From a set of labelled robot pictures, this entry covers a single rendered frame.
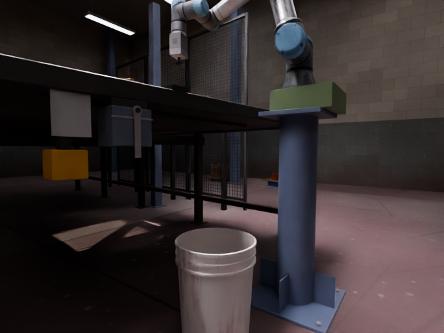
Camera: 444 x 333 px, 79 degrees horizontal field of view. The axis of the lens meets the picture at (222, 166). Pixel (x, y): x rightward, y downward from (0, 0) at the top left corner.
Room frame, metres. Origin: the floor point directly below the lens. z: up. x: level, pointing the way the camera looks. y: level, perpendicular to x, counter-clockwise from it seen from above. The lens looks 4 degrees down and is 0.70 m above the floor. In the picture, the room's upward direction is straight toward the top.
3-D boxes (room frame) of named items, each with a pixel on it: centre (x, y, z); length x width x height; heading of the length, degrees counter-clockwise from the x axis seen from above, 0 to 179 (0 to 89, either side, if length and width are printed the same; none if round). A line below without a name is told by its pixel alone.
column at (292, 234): (1.24, -0.35, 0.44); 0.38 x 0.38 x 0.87; 54
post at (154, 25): (3.28, 0.81, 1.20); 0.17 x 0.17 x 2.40; 48
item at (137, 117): (0.86, 0.31, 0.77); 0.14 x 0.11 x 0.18; 138
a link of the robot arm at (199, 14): (1.36, 0.12, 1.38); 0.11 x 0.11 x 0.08; 63
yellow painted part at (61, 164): (0.73, 0.42, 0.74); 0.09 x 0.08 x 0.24; 138
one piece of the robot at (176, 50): (1.40, 0.23, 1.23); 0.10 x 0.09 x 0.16; 71
